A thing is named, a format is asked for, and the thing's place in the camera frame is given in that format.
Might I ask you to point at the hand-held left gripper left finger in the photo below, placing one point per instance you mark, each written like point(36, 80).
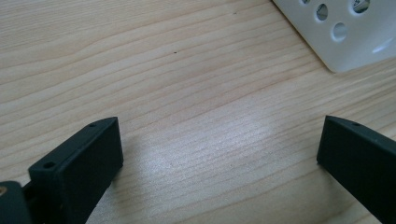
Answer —
point(81, 168)

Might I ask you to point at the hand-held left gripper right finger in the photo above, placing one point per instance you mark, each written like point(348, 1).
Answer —
point(358, 158)

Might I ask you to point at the white perforated plastic basket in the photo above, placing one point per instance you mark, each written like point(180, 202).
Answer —
point(358, 43)

